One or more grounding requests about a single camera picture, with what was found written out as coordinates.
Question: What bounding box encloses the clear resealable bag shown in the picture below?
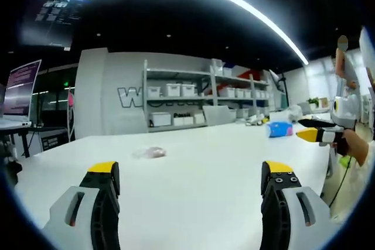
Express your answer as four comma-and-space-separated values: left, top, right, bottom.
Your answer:
131, 146, 168, 160

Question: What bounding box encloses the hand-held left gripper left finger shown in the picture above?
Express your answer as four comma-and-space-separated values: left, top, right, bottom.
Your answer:
42, 161, 121, 250

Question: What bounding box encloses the person's right hand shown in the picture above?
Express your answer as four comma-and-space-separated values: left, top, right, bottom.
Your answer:
341, 129, 369, 166

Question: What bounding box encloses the computer monitor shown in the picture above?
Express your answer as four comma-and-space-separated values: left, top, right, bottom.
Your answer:
2, 59, 42, 122

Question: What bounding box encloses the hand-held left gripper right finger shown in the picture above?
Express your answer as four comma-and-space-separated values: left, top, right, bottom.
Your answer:
260, 160, 338, 250

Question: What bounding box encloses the white storage box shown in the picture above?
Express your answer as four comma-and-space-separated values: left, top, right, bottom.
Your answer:
180, 83, 196, 97
165, 83, 182, 97
146, 85, 161, 98
151, 112, 172, 127

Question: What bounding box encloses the hanging ceiling screen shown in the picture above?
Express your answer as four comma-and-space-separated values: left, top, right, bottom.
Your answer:
20, 0, 94, 52

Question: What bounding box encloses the grey leaning board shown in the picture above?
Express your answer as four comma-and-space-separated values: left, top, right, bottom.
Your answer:
202, 105, 235, 126

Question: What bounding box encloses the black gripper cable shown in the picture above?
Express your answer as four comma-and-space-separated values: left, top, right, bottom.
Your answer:
328, 156, 352, 208

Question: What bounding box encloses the blue tissue packet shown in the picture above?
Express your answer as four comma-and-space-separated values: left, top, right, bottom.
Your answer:
265, 121, 294, 138

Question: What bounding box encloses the black side desk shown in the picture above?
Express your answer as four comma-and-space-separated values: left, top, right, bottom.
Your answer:
0, 126, 70, 159

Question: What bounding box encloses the grey metal shelf rack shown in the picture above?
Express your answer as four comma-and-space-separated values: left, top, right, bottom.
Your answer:
142, 59, 272, 133

